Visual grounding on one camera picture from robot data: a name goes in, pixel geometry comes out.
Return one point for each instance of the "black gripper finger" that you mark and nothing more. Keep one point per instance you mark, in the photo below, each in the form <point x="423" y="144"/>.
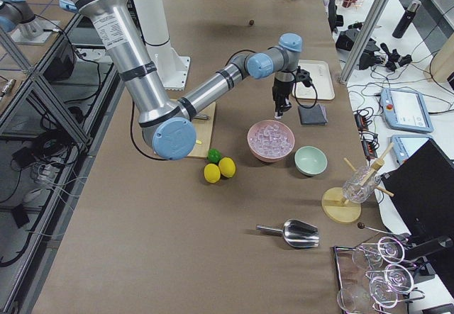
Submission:
<point x="286" y="106"/>
<point x="278" y="110"/>

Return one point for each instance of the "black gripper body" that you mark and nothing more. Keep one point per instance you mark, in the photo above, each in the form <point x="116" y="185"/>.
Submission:
<point x="279" y="92"/>

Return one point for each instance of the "pink bowl of ice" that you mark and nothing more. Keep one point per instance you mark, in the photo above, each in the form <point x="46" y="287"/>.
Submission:
<point x="270" y="140"/>

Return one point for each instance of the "wooden cup stand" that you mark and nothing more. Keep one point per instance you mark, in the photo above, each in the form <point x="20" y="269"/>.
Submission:
<point x="343" y="204"/>

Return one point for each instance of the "steel ice scoop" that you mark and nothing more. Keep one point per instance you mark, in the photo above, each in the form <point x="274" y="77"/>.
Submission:
<point x="296" y="233"/>

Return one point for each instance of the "grey folded cloth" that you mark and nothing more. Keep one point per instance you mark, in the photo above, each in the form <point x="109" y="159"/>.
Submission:
<point x="313" y="116"/>

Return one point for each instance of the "cream rabbit tray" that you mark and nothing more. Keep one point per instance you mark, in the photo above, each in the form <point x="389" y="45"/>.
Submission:
<point x="321" y="78"/>

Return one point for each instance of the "empty green bowl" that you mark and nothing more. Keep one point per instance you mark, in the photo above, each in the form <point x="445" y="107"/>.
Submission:
<point x="310" y="161"/>

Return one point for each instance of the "bamboo cutting board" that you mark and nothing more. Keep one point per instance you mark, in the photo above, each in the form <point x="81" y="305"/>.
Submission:
<point x="204" y="130"/>

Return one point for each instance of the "yellow lemon upper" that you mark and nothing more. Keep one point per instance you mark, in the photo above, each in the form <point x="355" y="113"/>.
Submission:
<point x="227" y="167"/>

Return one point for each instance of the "yellow lemon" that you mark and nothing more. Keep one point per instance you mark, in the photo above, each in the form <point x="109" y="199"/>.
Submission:
<point x="227" y="167"/>
<point x="212" y="173"/>

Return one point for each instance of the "steel muddler black tip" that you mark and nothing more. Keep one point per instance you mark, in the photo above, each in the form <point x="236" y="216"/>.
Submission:
<point x="202" y="117"/>

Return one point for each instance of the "green lime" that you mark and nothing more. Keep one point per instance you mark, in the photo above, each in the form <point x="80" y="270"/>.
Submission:
<point x="214" y="156"/>

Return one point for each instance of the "yellow lemon lower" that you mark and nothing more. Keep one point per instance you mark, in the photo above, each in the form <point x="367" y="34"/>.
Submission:
<point x="212" y="173"/>

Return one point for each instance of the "clear glass on stand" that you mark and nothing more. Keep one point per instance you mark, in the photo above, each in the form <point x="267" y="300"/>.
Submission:
<point x="362" y="183"/>

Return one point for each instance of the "teach pendant upper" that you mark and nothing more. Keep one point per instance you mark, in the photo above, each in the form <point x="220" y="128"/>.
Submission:
<point x="405" y="110"/>

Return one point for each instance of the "teach pendant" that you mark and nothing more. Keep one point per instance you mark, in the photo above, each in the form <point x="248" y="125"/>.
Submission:
<point x="406" y="145"/>
<point x="405" y="110"/>

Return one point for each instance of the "teach pendant lower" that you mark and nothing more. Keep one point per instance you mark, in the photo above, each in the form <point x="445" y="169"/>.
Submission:
<point x="406" y="145"/>

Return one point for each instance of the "black bottle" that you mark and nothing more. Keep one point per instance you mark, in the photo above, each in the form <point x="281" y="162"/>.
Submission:
<point x="406" y="19"/>

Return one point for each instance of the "black monitor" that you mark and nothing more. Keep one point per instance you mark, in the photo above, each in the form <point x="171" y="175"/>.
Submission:
<point x="423" y="192"/>

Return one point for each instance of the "black tray of glasses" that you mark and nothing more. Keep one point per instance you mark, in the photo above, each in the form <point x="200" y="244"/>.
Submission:
<point x="391" y="276"/>

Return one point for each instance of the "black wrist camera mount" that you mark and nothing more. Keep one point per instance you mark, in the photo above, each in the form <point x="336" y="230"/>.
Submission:
<point x="304" y="77"/>

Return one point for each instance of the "aluminium frame post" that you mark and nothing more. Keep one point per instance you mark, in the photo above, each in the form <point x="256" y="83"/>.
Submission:
<point x="362" y="39"/>

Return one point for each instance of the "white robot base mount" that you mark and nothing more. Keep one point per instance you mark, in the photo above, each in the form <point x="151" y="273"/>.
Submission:
<point x="173" y="69"/>

